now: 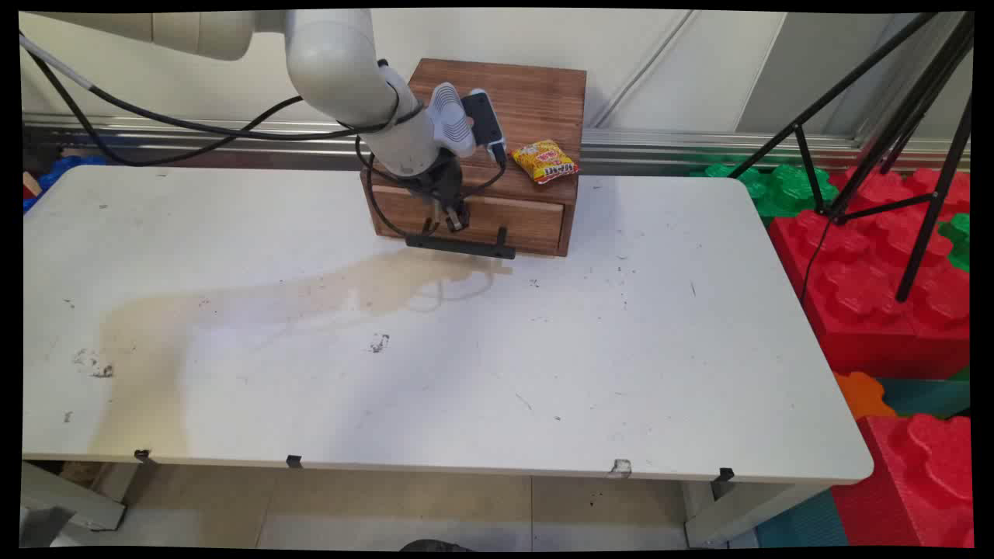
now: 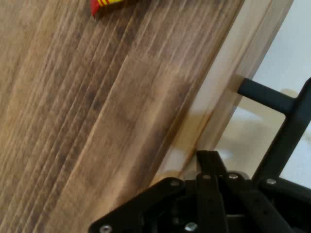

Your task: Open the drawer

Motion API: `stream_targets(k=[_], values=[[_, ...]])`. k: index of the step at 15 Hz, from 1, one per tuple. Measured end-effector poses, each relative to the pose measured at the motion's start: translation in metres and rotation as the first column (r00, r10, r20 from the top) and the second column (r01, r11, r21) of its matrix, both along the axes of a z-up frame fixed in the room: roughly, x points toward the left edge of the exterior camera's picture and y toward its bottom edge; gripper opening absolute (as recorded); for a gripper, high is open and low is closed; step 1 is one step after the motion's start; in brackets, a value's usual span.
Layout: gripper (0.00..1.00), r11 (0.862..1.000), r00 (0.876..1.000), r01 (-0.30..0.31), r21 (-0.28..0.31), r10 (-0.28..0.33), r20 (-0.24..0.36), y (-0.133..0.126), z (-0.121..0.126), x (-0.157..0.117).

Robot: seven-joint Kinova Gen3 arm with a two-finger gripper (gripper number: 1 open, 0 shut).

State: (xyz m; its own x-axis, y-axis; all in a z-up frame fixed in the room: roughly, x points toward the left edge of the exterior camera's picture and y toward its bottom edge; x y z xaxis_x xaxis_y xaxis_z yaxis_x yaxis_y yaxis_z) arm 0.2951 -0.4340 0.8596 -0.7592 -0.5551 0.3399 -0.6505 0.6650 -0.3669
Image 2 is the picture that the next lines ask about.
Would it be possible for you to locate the black drawer handle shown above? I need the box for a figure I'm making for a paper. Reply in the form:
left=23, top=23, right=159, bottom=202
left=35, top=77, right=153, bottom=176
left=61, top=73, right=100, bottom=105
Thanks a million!
left=237, top=77, right=311, bottom=182

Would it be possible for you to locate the light wooden drawer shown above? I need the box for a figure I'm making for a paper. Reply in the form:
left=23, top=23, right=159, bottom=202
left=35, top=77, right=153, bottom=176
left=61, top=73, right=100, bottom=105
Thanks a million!
left=150, top=0, right=295, bottom=187

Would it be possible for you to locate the yellow red snack bag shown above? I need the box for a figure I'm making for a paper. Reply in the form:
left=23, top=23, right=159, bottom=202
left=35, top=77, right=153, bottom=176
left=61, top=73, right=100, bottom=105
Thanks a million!
left=89, top=0, right=124, bottom=20

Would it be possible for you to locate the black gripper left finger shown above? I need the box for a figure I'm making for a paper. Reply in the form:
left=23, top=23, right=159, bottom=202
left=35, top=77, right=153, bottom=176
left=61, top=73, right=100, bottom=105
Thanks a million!
left=87, top=150, right=229, bottom=233

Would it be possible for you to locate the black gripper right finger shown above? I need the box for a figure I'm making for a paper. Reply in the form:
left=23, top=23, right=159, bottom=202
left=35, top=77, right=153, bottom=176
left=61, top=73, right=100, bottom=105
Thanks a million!
left=208, top=150, right=311, bottom=233

